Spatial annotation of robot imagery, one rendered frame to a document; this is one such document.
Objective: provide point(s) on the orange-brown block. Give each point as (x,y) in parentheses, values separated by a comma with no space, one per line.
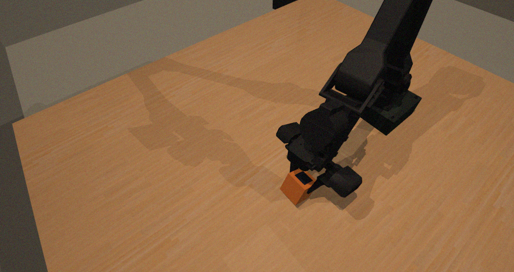
(296,185)

